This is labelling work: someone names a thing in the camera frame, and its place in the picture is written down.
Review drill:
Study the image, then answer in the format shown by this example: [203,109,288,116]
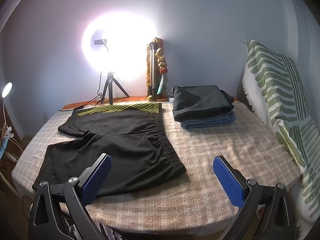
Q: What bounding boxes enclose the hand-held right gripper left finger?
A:
[28,153,112,240]

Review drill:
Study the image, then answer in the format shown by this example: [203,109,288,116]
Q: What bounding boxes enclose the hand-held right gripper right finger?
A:
[212,155,299,240]

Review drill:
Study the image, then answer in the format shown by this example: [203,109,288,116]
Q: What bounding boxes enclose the black pants with yellow stripes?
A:
[32,102,187,198]

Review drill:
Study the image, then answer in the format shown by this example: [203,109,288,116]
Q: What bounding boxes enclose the folded blue pants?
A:
[180,111,237,131]

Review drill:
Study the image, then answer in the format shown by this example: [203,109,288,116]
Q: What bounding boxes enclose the folded dark grey pants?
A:
[167,85,235,122]

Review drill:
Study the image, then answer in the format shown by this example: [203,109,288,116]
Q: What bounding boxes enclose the beige plaid blanket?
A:
[11,101,303,233]

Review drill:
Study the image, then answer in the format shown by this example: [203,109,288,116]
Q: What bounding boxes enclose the orange wooden bed ledge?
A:
[61,94,173,111]

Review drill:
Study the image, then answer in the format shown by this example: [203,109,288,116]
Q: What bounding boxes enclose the green leaf pattern pillow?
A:
[242,38,320,223]

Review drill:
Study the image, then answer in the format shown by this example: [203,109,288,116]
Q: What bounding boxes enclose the folded silver tripod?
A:
[146,42,160,100]

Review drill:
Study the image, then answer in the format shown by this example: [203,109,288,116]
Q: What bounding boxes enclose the small round desk lamp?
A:
[0,82,13,135]

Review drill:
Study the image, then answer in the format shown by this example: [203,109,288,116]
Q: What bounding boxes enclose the black ring light cable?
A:
[73,44,110,110]

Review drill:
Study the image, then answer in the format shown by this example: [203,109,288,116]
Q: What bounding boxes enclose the black ring light tripod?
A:
[101,71,130,105]

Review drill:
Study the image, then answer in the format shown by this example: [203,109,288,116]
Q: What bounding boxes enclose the bright ring light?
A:
[81,11,164,93]

